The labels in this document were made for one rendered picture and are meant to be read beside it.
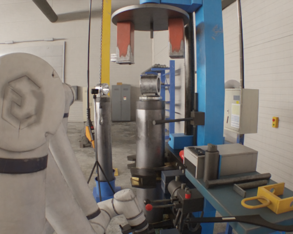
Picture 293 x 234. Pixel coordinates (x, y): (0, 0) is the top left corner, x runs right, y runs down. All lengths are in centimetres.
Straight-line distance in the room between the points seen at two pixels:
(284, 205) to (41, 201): 87
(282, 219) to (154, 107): 106
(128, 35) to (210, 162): 105
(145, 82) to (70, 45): 1126
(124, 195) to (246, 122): 137
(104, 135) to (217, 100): 164
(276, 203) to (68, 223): 76
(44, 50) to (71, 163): 1220
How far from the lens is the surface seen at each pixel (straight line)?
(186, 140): 183
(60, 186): 50
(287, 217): 98
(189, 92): 183
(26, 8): 1415
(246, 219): 90
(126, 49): 167
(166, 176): 140
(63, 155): 87
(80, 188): 89
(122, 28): 171
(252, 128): 210
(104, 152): 293
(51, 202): 50
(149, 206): 112
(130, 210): 102
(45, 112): 27
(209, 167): 118
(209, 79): 166
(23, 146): 27
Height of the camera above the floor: 153
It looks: 6 degrees down
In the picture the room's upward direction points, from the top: straight up
